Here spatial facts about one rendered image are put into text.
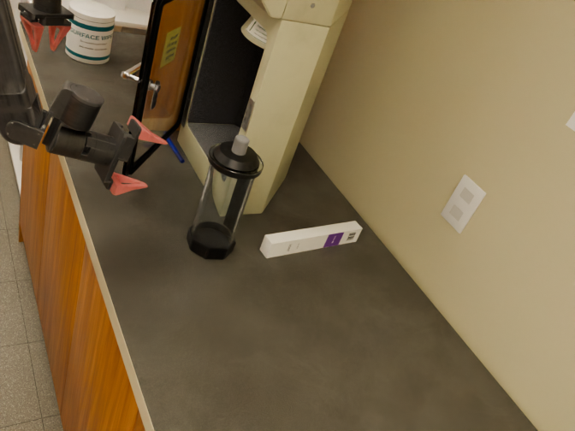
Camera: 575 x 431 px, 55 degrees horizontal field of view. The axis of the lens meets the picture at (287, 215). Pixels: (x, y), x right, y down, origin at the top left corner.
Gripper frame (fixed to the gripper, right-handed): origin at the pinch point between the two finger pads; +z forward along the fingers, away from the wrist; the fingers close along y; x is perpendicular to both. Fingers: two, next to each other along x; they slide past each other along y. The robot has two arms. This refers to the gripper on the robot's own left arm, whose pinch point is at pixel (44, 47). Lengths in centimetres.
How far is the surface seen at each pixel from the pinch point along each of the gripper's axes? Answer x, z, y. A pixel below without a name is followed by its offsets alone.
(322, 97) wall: -38, 1, 66
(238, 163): -62, -5, 1
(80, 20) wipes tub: 23.0, 3.1, 24.8
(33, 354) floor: -1, 111, 5
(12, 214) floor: 69, 108, 35
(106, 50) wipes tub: 19.8, 10.8, 32.8
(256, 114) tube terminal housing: -54, -9, 14
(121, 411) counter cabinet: -70, 43, -21
